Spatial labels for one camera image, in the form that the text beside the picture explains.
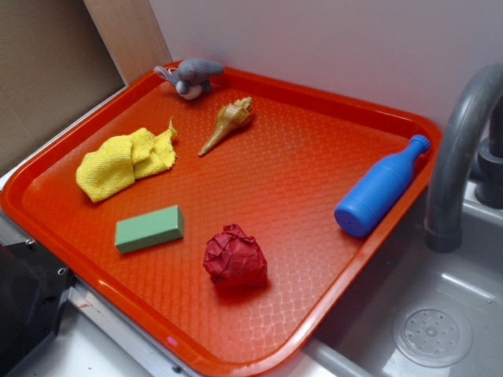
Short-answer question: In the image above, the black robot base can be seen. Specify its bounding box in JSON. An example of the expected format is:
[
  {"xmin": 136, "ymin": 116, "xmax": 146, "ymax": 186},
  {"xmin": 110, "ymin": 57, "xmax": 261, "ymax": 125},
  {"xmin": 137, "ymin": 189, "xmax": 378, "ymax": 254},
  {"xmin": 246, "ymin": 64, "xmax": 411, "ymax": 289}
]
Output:
[{"xmin": 1, "ymin": 242, "xmax": 72, "ymax": 376}]

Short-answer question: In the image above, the orange plastic tray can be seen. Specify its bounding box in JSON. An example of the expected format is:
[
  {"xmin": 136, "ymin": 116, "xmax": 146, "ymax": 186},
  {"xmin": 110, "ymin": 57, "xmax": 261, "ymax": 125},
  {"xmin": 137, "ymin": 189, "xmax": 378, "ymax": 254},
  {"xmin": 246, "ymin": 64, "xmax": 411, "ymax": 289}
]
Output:
[{"xmin": 1, "ymin": 68, "xmax": 441, "ymax": 376}]

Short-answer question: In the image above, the crumpled red paper ball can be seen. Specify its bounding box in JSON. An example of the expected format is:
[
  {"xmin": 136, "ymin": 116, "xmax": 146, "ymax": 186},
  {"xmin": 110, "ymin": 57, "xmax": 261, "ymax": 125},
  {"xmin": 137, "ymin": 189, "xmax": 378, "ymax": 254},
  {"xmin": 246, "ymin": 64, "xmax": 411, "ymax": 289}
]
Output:
[{"xmin": 203, "ymin": 224, "xmax": 268, "ymax": 287}]

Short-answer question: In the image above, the tan spiral seashell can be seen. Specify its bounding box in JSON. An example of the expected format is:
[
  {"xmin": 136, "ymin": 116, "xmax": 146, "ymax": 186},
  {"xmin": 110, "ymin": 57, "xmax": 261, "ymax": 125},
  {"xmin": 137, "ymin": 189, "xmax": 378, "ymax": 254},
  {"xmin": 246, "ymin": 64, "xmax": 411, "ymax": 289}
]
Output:
[{"xmin": 198, "ymin": 97, "xmax": 253, "ymax": 157}]

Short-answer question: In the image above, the green rectangular block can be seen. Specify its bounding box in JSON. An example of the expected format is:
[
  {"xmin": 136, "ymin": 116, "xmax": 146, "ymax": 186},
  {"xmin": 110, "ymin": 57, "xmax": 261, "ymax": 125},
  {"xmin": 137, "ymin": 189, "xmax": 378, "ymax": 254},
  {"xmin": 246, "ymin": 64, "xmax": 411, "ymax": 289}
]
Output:
[{"xmin": 115, "ymin": 205, "xmax": 185, "ymax": 254}]

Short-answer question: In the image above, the blue plastic bottle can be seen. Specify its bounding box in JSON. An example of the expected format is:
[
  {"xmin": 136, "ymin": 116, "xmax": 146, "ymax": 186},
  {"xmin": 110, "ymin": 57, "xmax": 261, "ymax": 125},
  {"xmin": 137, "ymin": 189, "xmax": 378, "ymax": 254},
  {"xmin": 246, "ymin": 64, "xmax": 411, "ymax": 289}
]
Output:
[{"xmin": 334, "ymin": 135, "xmax": 431, "ymax": 238}]

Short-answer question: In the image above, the grey plush toy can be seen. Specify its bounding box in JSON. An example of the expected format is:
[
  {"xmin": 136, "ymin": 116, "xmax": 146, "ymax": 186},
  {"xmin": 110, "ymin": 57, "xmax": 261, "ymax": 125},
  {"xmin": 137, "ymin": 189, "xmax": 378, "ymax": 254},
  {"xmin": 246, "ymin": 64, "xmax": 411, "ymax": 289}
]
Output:
[{"xmin": 153, "ymin": 58, "xmax": 225, "ymax": 101}]

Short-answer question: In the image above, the yellow cloth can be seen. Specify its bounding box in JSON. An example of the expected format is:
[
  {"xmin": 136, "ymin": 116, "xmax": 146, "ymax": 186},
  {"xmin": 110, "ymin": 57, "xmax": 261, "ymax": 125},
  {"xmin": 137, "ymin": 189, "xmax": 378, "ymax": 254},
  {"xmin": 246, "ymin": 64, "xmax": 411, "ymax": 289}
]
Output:
[{"xmin": 75, "ymin": 123, "xmax": 177, "ymax": 203}]

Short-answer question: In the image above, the grey toy faucet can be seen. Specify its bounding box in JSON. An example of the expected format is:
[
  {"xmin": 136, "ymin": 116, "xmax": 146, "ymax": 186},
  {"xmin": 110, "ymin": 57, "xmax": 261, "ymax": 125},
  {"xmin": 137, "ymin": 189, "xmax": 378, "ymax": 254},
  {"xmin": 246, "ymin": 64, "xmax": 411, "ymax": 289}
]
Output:
[{"xmin": 424, "ymin": 64, "xmax": 502, "ymax": 253}]

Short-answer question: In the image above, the light wooden board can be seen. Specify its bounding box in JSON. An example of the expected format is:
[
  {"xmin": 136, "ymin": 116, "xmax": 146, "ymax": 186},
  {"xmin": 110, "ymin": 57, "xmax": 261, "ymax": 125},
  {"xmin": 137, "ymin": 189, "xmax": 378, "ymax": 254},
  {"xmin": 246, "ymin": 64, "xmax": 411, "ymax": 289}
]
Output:
[{"xmin": 84, "ymin": 0, "xmax": 172, "ymax": 85}]

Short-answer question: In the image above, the grey toy sink basin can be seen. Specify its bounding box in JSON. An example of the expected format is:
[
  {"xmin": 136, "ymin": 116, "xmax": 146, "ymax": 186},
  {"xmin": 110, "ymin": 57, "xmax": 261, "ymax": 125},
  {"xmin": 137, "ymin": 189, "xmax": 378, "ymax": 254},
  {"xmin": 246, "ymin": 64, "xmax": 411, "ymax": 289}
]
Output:
[{"xmin": 304, "ymin": 182, "xmax": 503, "ymax": 377}]

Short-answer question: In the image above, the brown cardboard panel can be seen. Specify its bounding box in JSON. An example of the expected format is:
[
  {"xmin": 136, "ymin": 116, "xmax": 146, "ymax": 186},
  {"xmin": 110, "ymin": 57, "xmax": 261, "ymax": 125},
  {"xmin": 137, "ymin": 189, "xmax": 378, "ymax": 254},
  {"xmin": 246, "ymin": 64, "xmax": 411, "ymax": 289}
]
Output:
[{"xmin": 1, "ymin": 1, "xmax": 124, "ymax": 174}]

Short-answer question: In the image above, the dark grey faucet handle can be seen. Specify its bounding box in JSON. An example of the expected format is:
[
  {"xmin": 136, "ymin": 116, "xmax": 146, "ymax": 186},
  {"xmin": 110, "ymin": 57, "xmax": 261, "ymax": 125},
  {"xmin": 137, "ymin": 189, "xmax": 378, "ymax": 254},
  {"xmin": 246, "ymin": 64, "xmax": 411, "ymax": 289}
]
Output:
[{"xmin": 475, "ymin": 97, "xmax": 502, "ymax": 210}]

